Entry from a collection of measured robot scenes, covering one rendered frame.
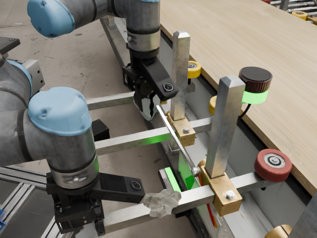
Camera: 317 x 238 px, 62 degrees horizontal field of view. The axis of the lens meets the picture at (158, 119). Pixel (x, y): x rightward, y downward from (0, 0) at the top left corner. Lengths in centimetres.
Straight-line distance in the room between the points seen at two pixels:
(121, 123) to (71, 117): 181
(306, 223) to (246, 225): 50
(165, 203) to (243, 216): 37
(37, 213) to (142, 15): 115
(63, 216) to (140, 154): 143
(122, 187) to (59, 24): 32
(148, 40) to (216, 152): 29
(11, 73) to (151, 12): 29
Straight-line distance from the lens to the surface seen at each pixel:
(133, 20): 58
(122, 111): 229
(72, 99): 37
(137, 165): 183
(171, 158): 92
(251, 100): 53
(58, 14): 52
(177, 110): 80
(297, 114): 87
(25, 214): 151
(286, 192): 81
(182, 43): 70
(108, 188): 49
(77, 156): 40
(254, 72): 53
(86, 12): 57
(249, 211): 93
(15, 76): 50
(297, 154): 74
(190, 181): 79
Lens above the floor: 138
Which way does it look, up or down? 39 degrees down
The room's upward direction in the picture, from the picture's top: straight up
